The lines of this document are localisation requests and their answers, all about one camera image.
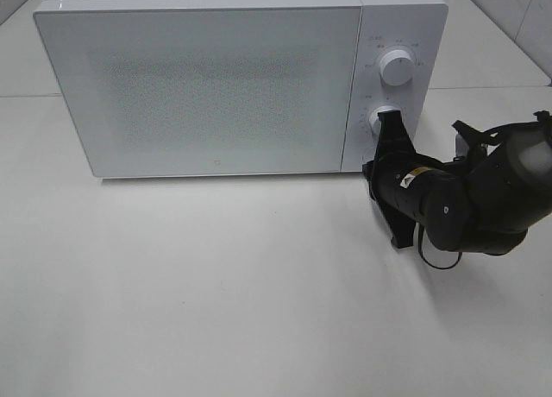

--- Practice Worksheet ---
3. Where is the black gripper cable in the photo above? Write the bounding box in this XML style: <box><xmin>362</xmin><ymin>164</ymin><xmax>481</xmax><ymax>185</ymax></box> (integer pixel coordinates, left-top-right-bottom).
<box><xmin>414</xmin><ymin>224</ymin><xmax>465</xmax><ymax>270</ymax></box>

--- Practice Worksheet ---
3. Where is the white timer knob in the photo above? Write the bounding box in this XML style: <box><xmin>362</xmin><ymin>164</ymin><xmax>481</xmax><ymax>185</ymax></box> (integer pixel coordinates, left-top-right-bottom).
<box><xmin>368</xmin><ymin>105</ymin><xmax>393</xmax><ymax>135</ymax></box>

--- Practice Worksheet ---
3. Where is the white microwave door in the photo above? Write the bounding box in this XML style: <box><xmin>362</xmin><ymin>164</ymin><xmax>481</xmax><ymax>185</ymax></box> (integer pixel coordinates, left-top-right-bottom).
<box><xmin>34</xmin><ymin>8</ymin><xmax>361</xmax><ymax>179</ymax></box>

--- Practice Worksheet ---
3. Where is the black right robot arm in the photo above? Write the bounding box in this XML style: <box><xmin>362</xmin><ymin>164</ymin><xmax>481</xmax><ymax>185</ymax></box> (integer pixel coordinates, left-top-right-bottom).
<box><xmin>363</xmin><ymin>110</ymin><xmax>551</xmax><ymax>255</ymax></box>

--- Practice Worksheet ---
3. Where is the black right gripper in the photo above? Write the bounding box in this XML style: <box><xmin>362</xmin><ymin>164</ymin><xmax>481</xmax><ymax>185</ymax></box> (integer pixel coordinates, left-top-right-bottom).
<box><xmin>362</xmin><ymin>110</ymin><xmax>461</xmax><ymax>249</ymax></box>

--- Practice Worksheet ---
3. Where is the round door release button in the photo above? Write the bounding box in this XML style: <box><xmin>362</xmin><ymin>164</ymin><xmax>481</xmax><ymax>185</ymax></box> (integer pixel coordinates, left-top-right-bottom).
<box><xmin>362</xmin><ymin>148</ymin><xmax>375</xmax><ymax>164</ymax></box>

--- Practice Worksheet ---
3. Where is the white microwave oven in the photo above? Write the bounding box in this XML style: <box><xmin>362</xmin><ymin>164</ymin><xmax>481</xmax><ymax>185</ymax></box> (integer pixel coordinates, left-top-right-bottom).
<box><xmin>34</xmin><ymin>0</ymin><xmax>449</xmax><ymax>174</ymax></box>

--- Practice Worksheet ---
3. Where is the upper white power knob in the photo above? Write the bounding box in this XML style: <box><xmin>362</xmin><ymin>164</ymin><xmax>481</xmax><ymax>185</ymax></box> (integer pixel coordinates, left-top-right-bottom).
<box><xmin>379</xmin><ymin>48</ymin><xmax>414</xmax><ymax>86</ymax></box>

